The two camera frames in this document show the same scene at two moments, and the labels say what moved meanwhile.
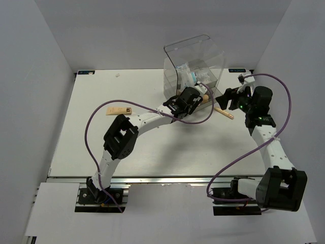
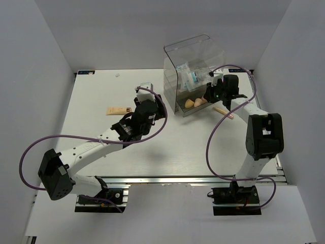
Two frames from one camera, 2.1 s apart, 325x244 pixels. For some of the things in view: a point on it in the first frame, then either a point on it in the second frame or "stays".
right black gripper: [234, 95] -> [208, 94]
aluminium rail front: [154, 180] stays
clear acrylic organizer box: [189, 61] stays
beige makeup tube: [115, 111] stays
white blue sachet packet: [184, 75] stays
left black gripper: [198, 100] -> [160, 112]
